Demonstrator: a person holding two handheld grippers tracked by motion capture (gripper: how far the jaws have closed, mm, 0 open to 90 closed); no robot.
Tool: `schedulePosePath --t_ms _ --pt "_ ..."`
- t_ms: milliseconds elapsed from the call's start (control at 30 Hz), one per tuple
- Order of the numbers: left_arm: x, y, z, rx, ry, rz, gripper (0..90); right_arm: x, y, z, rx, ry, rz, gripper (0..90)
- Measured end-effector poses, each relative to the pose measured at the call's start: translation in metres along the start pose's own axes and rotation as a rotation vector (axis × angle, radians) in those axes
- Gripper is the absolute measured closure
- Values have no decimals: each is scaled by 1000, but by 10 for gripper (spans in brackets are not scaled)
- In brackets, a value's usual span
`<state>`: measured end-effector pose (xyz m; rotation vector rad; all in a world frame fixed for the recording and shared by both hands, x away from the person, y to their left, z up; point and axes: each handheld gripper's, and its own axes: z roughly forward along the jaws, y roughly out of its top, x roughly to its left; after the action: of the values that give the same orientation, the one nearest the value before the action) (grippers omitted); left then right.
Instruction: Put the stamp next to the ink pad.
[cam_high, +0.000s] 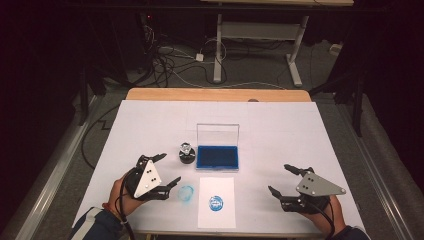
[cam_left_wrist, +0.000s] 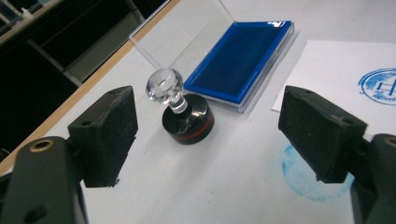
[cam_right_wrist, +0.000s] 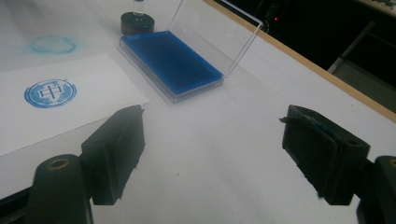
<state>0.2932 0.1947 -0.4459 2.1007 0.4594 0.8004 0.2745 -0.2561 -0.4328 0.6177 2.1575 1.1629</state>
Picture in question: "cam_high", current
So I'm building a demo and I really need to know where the black stamp with clear knob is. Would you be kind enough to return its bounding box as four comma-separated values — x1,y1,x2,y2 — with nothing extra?
178,142,197,165

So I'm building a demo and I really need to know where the red string bracelet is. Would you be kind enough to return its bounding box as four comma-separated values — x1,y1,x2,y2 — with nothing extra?
101,201,123,223

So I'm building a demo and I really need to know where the white-legged desk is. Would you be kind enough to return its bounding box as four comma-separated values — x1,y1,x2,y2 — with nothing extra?
199,0,355,88

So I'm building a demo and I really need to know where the aluminium floor rail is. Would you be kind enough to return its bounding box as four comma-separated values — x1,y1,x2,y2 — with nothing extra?
14,94,105,240
346,99,416,240

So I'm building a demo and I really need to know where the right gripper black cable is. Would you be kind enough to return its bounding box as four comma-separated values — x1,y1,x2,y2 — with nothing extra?
311,199,336,240

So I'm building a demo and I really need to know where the black floor cable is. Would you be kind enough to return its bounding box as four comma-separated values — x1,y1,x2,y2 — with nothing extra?
80,104,122,170

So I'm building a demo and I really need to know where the tangle of floor cables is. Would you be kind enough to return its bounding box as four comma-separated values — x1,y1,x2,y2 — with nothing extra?
143,24,229,88

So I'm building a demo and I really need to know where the wooden table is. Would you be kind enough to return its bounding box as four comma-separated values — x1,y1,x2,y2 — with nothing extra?
124,87,324,239

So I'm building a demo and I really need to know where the person's right hand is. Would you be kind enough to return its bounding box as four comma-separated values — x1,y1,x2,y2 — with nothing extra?
299,194,348,236

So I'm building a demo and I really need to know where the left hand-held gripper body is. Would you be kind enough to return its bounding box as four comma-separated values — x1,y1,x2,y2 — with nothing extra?
123,154,171,202

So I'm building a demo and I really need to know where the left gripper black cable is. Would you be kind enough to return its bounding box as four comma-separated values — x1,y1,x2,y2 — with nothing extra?
118,171,138,240

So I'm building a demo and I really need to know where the blue ink pad clear case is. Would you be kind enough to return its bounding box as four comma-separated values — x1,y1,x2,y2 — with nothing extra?
195,123,241,172

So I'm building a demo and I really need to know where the large white table cover sheet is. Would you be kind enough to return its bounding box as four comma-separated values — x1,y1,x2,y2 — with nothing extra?
72,99,367,235

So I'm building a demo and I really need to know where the person's left hand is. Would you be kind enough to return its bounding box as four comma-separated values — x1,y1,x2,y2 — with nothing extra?
107,174,151,218

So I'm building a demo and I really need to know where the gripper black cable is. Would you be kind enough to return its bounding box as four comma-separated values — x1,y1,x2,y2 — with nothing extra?
118,171,138,240
311,199,336,240

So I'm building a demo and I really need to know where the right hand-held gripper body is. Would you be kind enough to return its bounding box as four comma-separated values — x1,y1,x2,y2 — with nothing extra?
279,166,347,215

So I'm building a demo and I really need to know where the small white paper sheet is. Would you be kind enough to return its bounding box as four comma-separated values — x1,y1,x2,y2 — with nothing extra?
197,176,237,230

